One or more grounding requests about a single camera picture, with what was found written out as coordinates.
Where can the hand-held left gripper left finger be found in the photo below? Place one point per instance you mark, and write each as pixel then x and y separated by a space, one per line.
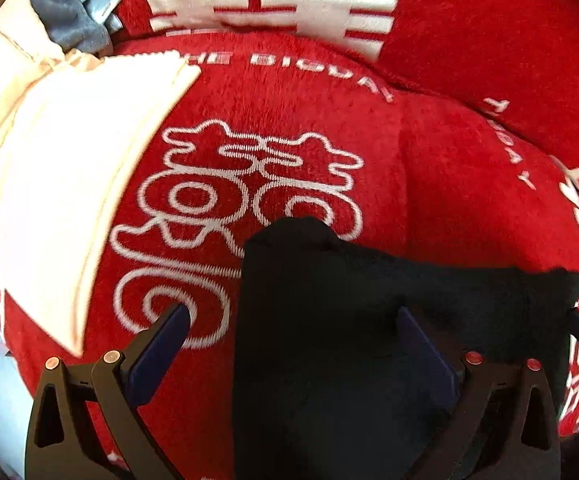
pixel 162 350

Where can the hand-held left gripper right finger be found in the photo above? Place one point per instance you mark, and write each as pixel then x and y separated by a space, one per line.
pixel 429 355

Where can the black pants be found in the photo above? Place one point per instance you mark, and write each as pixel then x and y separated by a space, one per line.
pixel 329 320

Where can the white cloth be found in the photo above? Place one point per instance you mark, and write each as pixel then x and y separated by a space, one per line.
pixel 59 185

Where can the red printed blanket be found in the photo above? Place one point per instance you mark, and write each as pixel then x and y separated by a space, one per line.
pixel 279 125

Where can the red printed pillow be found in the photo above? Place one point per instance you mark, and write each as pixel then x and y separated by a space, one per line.
pixel 444 20

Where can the grey cloth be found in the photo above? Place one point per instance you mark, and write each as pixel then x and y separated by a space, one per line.
pixel 69 15

